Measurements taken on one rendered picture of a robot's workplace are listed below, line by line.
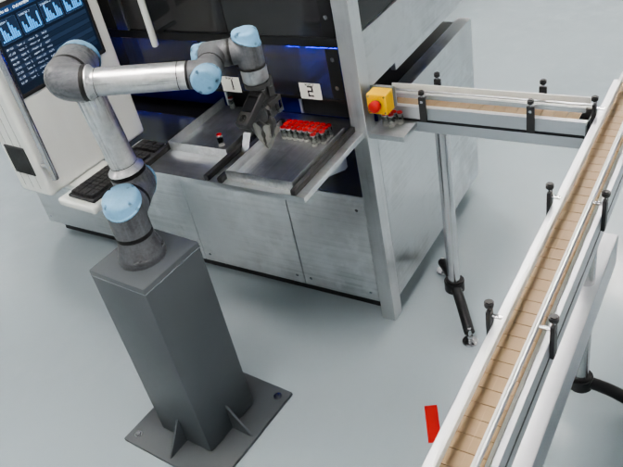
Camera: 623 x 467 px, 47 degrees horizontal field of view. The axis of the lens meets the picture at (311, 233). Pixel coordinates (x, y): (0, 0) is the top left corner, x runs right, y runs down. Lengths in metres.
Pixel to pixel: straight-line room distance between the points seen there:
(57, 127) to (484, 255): 1.84
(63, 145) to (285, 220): 0.89
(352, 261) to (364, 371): 0.43
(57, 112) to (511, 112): 1.57
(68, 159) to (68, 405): 1.00
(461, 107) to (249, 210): 1.03
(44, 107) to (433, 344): 1.68
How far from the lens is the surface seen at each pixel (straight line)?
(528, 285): 1.68
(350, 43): 2.31
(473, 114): 2.37
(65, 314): 3.56
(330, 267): 2.93
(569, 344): 2.09
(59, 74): 2.01
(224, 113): 2.78
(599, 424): 2.62
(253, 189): 2.26
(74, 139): 2.80
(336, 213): 2.72
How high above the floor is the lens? 2.05
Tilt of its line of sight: 36 degrees down
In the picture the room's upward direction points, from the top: 13 degrees counter-clockwise
